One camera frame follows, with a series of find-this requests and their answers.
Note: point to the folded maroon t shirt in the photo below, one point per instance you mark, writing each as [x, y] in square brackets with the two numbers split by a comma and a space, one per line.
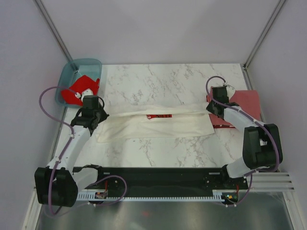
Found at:
[248, 100]

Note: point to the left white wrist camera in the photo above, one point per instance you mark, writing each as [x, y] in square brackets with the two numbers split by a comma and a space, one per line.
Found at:
[87, 92]

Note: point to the right aluminium frame post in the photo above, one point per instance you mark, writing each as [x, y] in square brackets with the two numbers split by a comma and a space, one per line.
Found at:
[273, 17]

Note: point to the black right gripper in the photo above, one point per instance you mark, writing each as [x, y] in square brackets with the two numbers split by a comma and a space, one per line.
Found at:
[209, 107]

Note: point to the bright red t shirt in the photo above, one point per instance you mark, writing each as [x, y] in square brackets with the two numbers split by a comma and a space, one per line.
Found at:
[80, 85]

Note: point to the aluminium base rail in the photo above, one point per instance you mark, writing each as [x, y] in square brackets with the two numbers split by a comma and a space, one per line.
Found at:
[271, 182]

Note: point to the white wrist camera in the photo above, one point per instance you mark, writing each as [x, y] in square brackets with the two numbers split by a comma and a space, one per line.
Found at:
[230, 90]
[87, 92]

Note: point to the white t shirt red print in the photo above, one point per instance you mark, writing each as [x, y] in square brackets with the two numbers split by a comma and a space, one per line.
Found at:
[154, 121]

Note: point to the aluminium frame post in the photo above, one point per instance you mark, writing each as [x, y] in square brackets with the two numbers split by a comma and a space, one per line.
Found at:
[273, 17]
[49, 22]

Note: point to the left aluminium frame post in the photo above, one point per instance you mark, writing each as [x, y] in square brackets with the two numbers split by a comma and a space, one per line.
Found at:
[49, 22]

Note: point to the teal plastic bin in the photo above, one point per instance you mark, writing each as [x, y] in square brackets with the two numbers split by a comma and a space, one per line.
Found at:
[74, 70]

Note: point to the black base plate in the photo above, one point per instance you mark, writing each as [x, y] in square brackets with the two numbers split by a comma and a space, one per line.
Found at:
[148, 182]

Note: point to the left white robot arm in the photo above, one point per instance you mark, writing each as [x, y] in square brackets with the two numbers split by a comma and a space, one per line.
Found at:
[57, 184]

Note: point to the white slotted cable duct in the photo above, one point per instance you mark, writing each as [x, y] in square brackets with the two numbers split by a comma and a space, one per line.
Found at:
[94, 196]

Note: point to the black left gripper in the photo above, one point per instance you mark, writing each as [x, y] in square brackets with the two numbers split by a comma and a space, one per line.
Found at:
[104, 115]

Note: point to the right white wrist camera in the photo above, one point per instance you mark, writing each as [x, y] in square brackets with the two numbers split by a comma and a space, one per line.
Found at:
[230, 90]

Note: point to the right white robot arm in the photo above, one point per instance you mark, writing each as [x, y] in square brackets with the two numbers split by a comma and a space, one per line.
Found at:
[262, 148]

